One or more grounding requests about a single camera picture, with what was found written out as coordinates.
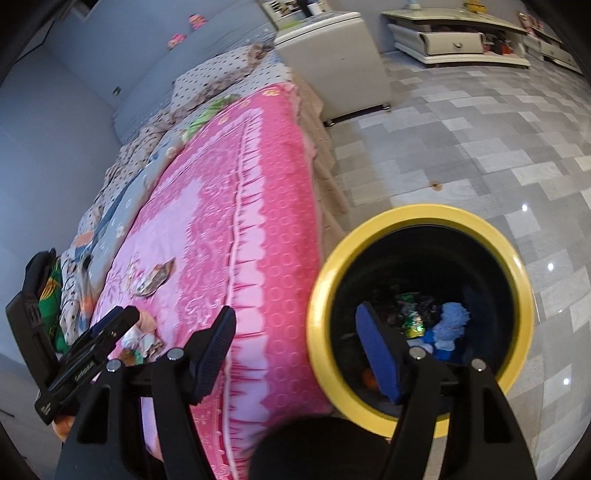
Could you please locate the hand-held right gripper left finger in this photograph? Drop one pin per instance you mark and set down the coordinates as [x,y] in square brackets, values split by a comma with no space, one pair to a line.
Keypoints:
[214,353]

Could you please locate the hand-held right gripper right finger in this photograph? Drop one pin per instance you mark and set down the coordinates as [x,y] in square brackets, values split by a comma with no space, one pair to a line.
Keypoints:
[378,350]

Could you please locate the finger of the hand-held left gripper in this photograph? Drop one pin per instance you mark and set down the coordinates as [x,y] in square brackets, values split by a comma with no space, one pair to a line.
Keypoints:
[115,321]

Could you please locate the orange tangerine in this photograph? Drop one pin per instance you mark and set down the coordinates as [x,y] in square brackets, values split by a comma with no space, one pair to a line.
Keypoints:
[369,377]

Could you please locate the green foil wrapper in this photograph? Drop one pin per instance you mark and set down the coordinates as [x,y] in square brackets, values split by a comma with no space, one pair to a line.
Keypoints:
[413,321]

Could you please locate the lilac fluffy cloth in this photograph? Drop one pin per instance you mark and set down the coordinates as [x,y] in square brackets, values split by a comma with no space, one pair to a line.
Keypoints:
[450,323]

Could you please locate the yellow-rimmed black trash bin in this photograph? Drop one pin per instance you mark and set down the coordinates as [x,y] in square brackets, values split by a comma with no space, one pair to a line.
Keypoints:
[323,295]

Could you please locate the green printed cloth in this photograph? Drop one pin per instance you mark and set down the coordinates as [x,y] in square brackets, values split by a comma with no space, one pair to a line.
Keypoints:
[57,318]

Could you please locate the grey flowered quilt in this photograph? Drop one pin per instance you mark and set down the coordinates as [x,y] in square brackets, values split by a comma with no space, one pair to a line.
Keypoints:
[134,194]

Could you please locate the beige bed skirt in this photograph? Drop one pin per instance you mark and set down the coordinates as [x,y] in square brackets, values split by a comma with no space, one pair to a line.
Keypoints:
[323,152]

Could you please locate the green patterned cloth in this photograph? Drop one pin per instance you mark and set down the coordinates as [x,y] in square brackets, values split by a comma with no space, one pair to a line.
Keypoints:
[207,115]

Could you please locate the polka-dot pillow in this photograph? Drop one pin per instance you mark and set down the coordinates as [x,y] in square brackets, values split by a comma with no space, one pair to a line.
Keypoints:
[217,74]

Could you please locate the pink plush toy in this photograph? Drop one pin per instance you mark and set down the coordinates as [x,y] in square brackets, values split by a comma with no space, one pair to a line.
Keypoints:
[177,38]
[195,21]

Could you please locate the white nightstand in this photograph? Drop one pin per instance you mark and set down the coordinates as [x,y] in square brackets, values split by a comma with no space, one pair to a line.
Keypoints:
[332,64]

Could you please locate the cream TV cabinet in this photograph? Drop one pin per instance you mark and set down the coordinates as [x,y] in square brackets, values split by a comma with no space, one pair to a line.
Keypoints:
[452,44]

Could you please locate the cream side cabinet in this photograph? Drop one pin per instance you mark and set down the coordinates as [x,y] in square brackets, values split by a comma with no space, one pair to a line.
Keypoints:
[554,53]

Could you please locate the clear plastic bottle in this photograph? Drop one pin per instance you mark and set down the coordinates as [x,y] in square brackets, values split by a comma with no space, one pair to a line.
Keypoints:
[413,4]

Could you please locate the yellow toy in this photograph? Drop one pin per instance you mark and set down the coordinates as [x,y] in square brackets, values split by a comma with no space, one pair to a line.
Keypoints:
[474,5]

